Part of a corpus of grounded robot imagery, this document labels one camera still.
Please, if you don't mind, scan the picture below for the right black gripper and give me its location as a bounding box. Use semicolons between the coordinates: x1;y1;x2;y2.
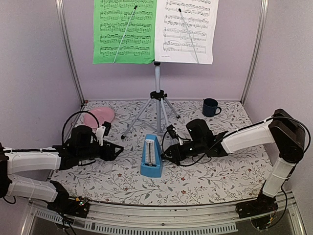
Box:
160;140;205;163

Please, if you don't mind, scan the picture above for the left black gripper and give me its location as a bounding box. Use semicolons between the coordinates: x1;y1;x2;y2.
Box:
78;141;124;161

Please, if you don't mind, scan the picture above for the blue metronome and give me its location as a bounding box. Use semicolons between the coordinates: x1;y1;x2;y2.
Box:
140;134;163;178

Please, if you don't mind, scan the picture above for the clear metronome front cover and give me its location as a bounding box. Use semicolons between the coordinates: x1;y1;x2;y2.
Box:
111;160;123;174

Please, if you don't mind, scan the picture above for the light blue music stand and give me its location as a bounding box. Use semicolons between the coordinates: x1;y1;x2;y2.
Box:
92;0;220;140

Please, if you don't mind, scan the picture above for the white sheet music page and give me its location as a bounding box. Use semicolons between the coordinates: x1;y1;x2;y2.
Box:
155;0;219;65

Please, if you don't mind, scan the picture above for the green sheet music page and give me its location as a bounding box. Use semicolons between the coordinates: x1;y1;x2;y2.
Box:
93;0;157;64

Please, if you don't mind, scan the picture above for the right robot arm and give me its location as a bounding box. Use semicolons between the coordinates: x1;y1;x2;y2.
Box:
161;109;312;213

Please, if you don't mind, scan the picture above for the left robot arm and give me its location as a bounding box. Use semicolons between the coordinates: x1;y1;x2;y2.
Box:
0;123;124;212

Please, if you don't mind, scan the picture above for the floral patterned table mat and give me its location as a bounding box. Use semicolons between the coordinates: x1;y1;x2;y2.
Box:
51;100;272;206

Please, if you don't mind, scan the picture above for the pink plate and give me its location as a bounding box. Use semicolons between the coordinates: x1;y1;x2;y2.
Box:
84;107;115;129

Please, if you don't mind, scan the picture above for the dark blue mug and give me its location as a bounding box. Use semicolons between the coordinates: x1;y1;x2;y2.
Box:
202;98;222;117

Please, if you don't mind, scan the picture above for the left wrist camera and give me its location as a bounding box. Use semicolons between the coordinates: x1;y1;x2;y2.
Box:
95;121;112;146

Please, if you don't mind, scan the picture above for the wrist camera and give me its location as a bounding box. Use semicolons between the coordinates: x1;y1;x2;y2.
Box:
95;121;112;146
166;125;185;145

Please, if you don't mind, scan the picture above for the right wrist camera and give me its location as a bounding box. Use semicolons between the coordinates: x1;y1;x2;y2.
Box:
166;125;185;145

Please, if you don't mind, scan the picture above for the left black cable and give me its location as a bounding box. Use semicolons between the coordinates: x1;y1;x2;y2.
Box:
61;111;101;145

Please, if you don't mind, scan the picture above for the black cable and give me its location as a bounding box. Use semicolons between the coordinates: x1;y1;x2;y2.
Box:
61;111;101;145
161;117;306;167

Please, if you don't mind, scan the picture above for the metal front rail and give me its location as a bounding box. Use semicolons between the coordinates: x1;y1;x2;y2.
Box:
22;191;309;235

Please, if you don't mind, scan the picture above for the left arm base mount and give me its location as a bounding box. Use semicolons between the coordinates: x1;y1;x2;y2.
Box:
47;197;90;218

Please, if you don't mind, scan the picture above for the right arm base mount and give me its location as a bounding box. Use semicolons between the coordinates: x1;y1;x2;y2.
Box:
235;195;278;230

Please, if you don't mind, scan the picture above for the right black cable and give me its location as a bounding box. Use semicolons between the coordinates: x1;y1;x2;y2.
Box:
161;117;306;167

